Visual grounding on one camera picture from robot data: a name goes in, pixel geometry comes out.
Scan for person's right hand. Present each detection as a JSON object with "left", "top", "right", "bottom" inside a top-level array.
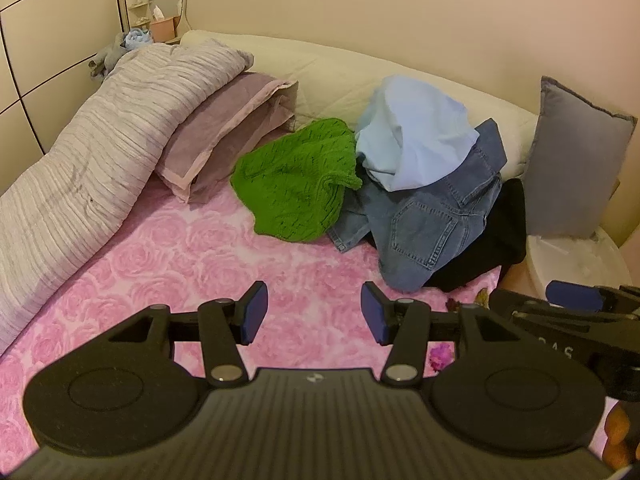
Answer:
[{"left": 602, "top": 402, "right": 640, "bottom": 472}]

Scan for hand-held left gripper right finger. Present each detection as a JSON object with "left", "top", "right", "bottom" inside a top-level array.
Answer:
[{"left": 361, "top": 281, "right": 521, "bottom": 388}]

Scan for white round plastic tub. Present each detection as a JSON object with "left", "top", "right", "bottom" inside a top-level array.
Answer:
[{"left": 525, "top": 227, "right": 633, "bottom": 301}]

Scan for pink tissue box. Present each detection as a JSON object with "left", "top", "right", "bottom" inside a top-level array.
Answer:
[{"left": 149, "top": 6, "right": 177, "bottom": 43}]

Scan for black garment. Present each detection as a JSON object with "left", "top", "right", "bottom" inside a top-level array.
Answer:
[{"left": 425, "top": 178, "right": 528, "bottom": 292}]

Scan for pink floral blanket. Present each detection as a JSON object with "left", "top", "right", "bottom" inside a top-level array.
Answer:
[{"left": 0, "top": 175, "right": 503, "bottom": 461}]

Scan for grey cushion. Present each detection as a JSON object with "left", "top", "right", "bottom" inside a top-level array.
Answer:
[{"left": 522, "top": 76, "right": 638, "bottom": 239}]

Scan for grey striped duvet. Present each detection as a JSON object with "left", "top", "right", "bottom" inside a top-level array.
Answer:
[{"left": 0, "top": 42, "right": 256, "bottom": 356}]

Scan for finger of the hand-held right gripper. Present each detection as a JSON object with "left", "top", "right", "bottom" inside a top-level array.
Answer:
[{"left": 546, "top": 280, "right": 640, "bottom": 327}]

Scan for cream quilted bolster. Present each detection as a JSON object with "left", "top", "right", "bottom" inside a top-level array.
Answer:
[{"left": 179, "top": 30, "right": 538, "bottom": 181}]

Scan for purple pillow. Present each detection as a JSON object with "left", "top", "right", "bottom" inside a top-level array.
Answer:
[{"left": 155, "top": 72, "right": 299, "bottom": 205}]

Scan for blue denim jeans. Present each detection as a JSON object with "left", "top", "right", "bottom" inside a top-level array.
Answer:
[{"left": 327, "top": 119, "right": 507, "bottom": 292}]

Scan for green knit sweater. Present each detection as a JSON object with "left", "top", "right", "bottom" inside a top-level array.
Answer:
[{"left": 230, "top": 118, "right": 363, "bottom": 243}]

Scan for cream wardrobe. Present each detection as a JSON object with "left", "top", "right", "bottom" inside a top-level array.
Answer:
[{"left": 0, "top": 0, "right": 131, "bottom": 196}]

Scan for light blue crumpled cloth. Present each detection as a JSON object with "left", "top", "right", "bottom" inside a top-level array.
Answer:
[{"left": 124, "top": 29, "right": 153, "bottom": 52}]

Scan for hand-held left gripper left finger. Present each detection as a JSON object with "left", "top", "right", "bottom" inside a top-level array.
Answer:
[{"left": 102, "top": 281, "right": 269, "bottom": 388}]

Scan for light blue shirt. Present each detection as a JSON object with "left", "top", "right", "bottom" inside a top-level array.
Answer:
[{"left": 355, "top": 76, "right": 480, "bottom": 192}]

